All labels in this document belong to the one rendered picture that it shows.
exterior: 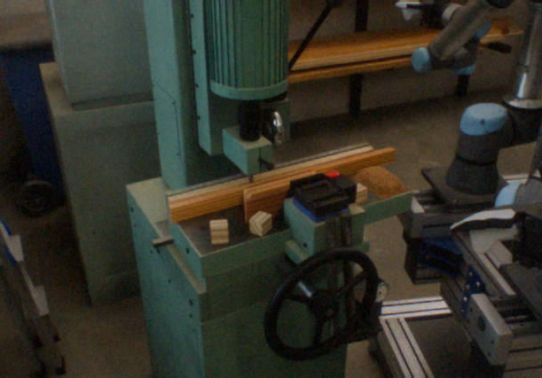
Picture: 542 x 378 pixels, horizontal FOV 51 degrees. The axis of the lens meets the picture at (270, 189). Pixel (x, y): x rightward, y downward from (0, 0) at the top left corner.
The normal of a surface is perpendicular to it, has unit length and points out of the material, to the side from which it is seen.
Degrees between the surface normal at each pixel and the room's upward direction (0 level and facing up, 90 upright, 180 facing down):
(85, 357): 0
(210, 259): 90
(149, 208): 0
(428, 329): 0
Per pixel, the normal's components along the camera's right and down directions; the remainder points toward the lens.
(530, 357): 0.15, 0.49
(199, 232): 0.00, -0.87
